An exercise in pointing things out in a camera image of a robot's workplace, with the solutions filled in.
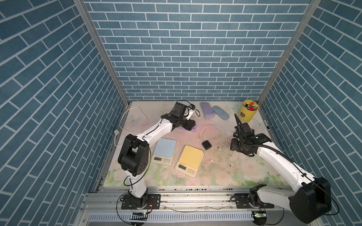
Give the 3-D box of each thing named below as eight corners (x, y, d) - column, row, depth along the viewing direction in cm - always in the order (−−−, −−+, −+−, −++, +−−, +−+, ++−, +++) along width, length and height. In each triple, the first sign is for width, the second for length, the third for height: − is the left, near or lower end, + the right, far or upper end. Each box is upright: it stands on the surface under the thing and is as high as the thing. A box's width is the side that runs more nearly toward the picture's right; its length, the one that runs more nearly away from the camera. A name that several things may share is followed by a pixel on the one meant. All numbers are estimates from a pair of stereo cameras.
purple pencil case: (204, 120, 111) (205, 116, 108) (200, 105, 121) (200, 102, 118) (214, 118, 112) (215, 115, 109) (209, 104, 122) (209, 101, 119)
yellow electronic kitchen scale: (173, 170, 86) (173, 168, 84) (185, 145, 97) (185, 143, 95) (194, 179, 83) (195, 177, 81) (204, 153, 94) (205, 151, 91)
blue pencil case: (225, 121, 110) (225, 119, 108) (211, 109, 118) (211, 107, 117) (229, 118, 113) (230, 116, 111) (215, 106, 121) (216, 104, 119)
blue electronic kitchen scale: (151, 163, 89) (150, 161, 87) (158, 139, 100) (158, 137, 98) (171, 166, 88) (171, 164, 86) (177, 141, 99) (176, 139, 97)
